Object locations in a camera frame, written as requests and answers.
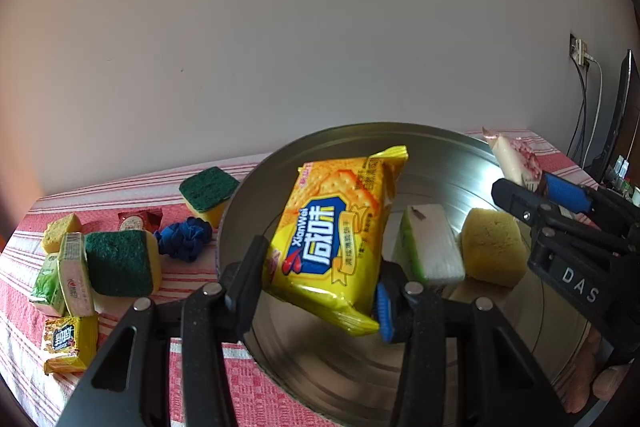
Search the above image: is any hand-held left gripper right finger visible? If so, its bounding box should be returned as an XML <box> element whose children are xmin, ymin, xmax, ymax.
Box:
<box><xmin>375</xmin><ymin>259</ymin><xmax>576</xmax><ymax>427</ymax></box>

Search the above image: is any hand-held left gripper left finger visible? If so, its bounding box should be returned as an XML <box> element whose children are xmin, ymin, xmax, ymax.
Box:
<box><xmin>59</xmin><ymin>234</ymin><xmax>273</xmax><ymax>427</ymax></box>

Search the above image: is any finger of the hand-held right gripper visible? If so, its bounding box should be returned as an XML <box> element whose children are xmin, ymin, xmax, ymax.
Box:
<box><xmin>491</xmin><ymin>178</ymin><xmax>636</xmax><ymax>259</ymax></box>
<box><xmin>544</xmin><ymin>172</ymin><xmax>640</xmax><ymax>253</ymax></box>

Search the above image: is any pink white snack packet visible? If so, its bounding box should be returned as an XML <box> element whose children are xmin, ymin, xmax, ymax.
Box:
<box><xmin>482</xmin><ymin>127</ymin><xmax>546</xmax><ymax>195</ymax></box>

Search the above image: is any yellow sponge block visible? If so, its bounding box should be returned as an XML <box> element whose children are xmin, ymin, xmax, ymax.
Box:
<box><xmin>460</xmin><ymin>208</ymin><xmax>528</xmax><ymax>288</ymax></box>

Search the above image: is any round metal cookie tin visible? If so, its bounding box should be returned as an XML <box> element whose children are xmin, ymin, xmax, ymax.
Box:
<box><xmin>217</xmin><ymin>122</ymin><xmax>621</xmax><ymax>427</ymax></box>

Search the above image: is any white green snack packet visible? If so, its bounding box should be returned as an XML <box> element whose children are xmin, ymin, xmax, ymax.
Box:
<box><xmin>391</xmin><ymin>204</ymin><xmax>467</xmax><ymax>285</ymax></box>

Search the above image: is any yellow cracker packet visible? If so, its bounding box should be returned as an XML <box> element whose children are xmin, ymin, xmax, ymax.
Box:
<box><xmin>262</xmin><ymin>145</ymin><xmax>409</xmax><ymax>338</ymax></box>

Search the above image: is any red candy packet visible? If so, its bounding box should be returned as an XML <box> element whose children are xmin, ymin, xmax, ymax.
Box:
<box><xmin>118</xmin><ymin>208</ymin><xmax>166</xmax><ymax>233</ymax></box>

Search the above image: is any green yellow scouring sponge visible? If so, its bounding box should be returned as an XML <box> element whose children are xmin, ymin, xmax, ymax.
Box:
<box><xmin>179</xmin><ymin>166</ymin><xmax>240</xmax><ymax>228</ymax></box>
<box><xmin>84</xmin><ymin>229</ymin><xmax>162</xmax><ymax>297</ymax></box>

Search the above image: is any person's right hand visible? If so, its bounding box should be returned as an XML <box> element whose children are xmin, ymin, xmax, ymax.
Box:
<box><xmin>567</xmin><ymin>329</ymin><xmax>632</xmax><ymax>414</ymax></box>

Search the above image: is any black monitor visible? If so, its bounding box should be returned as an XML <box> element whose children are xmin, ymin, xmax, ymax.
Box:
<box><xmin>585</xmin><ymin>49</ymin><xmax>640</xmax><ymax>188</ymax></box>

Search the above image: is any red striped tablecloth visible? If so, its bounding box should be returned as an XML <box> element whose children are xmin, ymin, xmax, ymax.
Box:
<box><xmin>0</xmin><ymin>129</ymin><xmax>601</xmax><ymax>427</ymax></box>

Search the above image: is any pale yellow green box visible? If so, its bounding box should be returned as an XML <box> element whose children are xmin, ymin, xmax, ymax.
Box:
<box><xmin>57</xmin><ymin>232</ymin><xmax>96</xmax><ymax>318</ymax></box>

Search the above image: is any small yellow snack packet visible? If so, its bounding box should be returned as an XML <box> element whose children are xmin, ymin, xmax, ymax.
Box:
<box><xmin>42</xmin><ymin>314</ymin><xmax>99</xmax><ymax>375</ymax></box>

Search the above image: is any small yellow sponge piece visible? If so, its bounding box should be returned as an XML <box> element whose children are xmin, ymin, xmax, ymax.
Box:
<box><xmin>41</xmin><ymin>213</ymin><xmax>83</xmax><ymax>254</ymax></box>

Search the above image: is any black cable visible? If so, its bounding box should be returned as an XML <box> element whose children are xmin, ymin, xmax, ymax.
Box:
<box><xmin>569</xmin><ymin>62</ymin><xmax>589</xmax><ymax>162</ymax></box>

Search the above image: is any white cable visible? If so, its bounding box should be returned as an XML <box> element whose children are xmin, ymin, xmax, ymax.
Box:
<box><xmin>584</xmin><ymin>53</ymin><xmax>604</xmax><ymax>158</ymax></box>

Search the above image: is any wall power socket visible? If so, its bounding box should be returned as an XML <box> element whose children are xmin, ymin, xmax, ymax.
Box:
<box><xmin>569</xmin><ymin>33</ymin><xmax>591</xmax><ymax>66</ymax></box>

